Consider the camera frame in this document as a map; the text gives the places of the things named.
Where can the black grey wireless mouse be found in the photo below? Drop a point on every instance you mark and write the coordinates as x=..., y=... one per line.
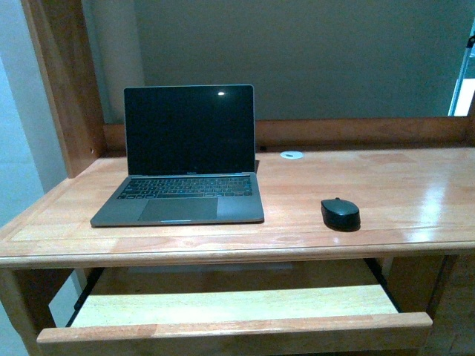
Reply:
x=340, y=215

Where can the grey open laptop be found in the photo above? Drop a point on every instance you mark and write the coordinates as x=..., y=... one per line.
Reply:
x=190, y=157

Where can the wooden desk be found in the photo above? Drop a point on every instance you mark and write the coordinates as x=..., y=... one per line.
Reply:
x=340, y=251

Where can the wooden keyboard tray drawer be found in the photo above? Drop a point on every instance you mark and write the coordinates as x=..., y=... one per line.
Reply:
x=308, y=307

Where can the white cable grommet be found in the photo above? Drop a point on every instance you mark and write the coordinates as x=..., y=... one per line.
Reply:
x=292, y=155

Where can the black drawer slide rail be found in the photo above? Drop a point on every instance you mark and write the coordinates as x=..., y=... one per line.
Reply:
x=376, y=270
x=91, y=281

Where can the black left drawer slide rail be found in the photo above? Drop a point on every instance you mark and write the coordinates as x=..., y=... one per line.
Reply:
x=91, y=281

